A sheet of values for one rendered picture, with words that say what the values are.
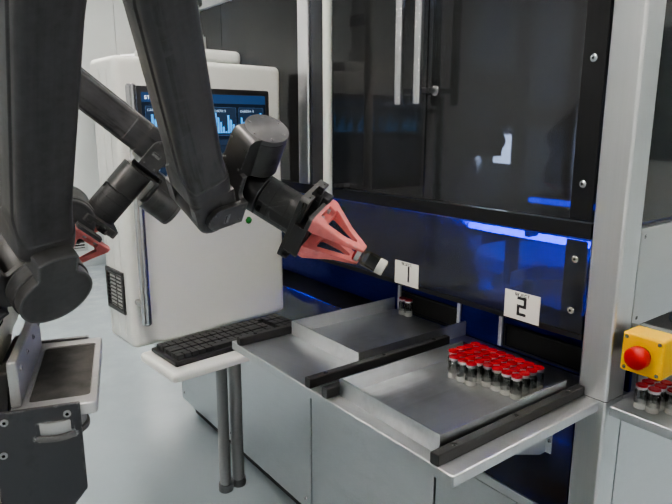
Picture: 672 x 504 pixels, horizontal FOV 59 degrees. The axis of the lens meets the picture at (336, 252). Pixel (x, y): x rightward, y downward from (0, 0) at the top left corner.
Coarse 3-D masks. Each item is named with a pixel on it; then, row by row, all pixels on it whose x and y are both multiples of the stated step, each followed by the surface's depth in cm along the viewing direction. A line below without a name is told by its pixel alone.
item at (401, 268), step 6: (396, 264) 151; (402, 264) 149; (408, 264) 147; (414, 264) 145; (396, 270) 151; (402, 270) 149; (414, 270) 146; (396, 276) 151; (402, 276) 149; (414, 276) 146; (396, 282) 151; (402, 282) 150; (414, 282) 146
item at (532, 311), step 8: (512, 296) 123; (520, 296) 121; (528, 296) 120; (536, 296) 118; (504, 304) 125; (512, 304) 123; (520, 304) 122; (528, 304) 120; (536, 304) 119; (504, 312) 125; (512, 312) 124; (520, 312) 122; (528, 312) 120; (536, 312) 119; (520, 320) 122; (528, 320) 121; (536, 320) 119
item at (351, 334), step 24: (336, 312) 153; (360, 312) 158; (384, 312) 162; (312, 336) 138; (336, 336) 144; (360, 336) 144; (384, 336) 144; (408, 336) 144; (432, 336) 138; (456, 336) 144
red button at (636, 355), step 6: (630, 348) 101; (636, 348) 101; (642, 348) 101; (624, 354) 102; (630, 354) 101; (636, 354) 100; (642, 354) 100; (648, 354) 100; (624, 360) 102; (630, 360) 101; (636, 360) 100; (642, 360) 100; (648, 360) 100; (630, 366) 101; (636, 366) 100; (642, 366) 100
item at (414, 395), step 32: (448, 352) 129; (352, 384) 110; (384, 384) 117; (416, 384) 117; (448, 384) 117; (480, 384) 117; (384, 416) 103; (416, 416) 105; (448, 416) 105; (480, 416) 98
